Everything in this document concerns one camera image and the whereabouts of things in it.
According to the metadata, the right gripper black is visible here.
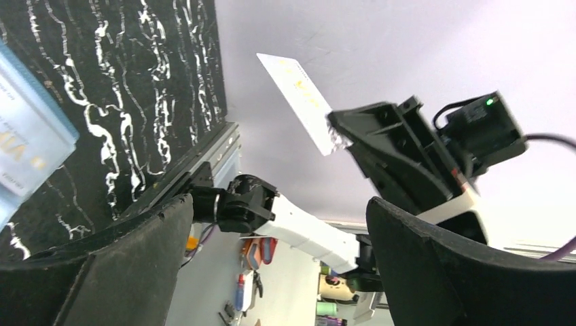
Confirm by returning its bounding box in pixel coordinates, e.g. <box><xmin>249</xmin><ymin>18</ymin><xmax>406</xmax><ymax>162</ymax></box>
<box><xmin>327</xmin><ymin>91</ymin><xmax>528</xmax><ymax>214</ymax></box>

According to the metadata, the blue card holder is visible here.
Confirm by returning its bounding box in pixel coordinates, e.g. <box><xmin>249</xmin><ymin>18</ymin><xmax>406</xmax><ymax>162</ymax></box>
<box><xmin>1</xmin><ymin>44</ymin><xmax>79</xmax><ymax>225</ymax></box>

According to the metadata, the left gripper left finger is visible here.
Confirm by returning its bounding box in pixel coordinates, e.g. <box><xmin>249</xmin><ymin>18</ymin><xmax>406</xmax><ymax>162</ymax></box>
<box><xmin>1</xmin><ymin>194</ymin><xmax>194</xmax><ymax>325</ymax></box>

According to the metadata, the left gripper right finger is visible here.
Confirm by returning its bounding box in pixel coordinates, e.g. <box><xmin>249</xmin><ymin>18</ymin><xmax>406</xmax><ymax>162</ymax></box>
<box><xmin>366</xmin><ymin>197</ymin><xmax>575</xmax><ymax>325</ymax></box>

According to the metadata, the white credit card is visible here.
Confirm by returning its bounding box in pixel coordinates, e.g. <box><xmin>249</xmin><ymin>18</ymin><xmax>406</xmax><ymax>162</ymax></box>
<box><xmin>256</xmin><ymin>53</ymin><xmax>353</xmax><ymax>156</ymax></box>

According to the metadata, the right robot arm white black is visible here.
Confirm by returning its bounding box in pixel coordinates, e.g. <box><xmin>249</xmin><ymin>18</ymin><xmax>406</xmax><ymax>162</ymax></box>
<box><xmin>186</xmin><ymin>92</ymin><xmax>527</xmax><ymax>292</ymax></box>

